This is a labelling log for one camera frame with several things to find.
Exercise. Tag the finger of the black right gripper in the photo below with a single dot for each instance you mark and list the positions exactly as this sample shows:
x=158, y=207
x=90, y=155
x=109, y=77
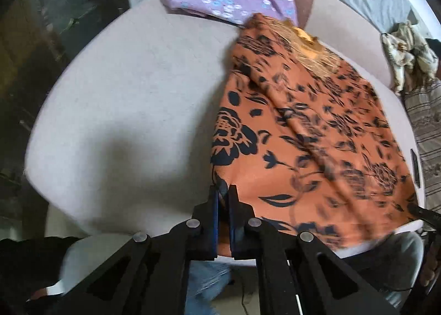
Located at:
x=416, y=171

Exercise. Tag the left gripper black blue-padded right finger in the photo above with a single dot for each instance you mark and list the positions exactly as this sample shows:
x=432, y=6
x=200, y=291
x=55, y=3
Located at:
x=247, y=233

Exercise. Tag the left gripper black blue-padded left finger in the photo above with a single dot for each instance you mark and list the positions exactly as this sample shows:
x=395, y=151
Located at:
x=204, y=237

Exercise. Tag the orange black floral blouse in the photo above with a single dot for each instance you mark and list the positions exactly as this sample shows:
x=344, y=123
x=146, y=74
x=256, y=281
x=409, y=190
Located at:
x=305, y=141

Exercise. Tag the operator right hand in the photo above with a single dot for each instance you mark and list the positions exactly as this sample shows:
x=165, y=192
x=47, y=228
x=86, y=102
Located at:
x=431, y=265

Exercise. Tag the blue jeans leg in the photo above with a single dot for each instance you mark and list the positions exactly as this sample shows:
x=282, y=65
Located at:
x=206, y=280

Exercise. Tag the striped beige cushion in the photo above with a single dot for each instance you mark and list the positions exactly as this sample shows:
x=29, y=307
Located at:
x=423, y=106

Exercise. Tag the cream patterned crumpled cloth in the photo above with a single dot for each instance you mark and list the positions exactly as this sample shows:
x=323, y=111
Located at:
x=412, y=61

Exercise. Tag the pink sofa backrest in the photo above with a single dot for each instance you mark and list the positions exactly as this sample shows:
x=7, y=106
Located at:
x=339, y=26

